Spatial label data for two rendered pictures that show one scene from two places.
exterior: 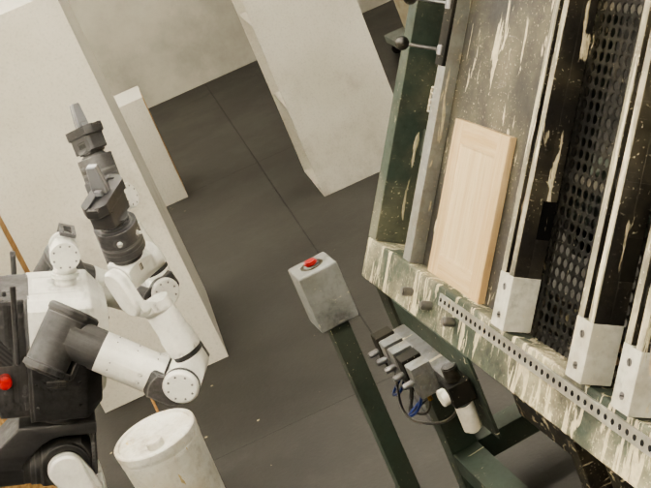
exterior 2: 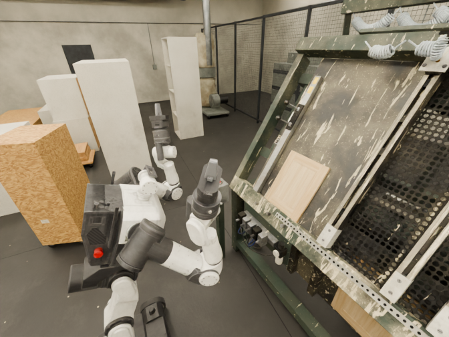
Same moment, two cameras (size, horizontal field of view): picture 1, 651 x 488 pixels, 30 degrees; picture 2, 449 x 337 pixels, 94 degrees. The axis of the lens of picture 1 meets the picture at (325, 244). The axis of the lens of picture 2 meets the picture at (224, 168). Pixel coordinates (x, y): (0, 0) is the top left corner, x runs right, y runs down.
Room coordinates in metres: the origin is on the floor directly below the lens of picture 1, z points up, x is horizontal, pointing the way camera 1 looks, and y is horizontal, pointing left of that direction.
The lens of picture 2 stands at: (1.85, 0.49, 1.90)
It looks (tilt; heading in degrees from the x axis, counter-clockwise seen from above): 30 degrees down; 340
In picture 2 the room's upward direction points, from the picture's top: 1 degrees counter-clockwise
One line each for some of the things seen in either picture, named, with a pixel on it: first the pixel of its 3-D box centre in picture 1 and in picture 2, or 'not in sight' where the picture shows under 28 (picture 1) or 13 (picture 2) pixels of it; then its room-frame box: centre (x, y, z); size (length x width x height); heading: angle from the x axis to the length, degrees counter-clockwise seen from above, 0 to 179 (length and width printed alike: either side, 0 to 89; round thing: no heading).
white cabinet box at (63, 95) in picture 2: not in sight; (68, 95); (7.04, 1.93, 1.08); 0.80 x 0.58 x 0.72; 4
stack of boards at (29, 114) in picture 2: not in sight; (19, 128); (8.29, 3.55, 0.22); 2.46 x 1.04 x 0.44; 4
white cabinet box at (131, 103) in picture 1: (122, 158); not in sight; (7.88, 1.01, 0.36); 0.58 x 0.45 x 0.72; 94
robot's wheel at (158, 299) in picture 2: not in sight; (152, 307); (2.90, 0.76, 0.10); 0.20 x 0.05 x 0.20; 97
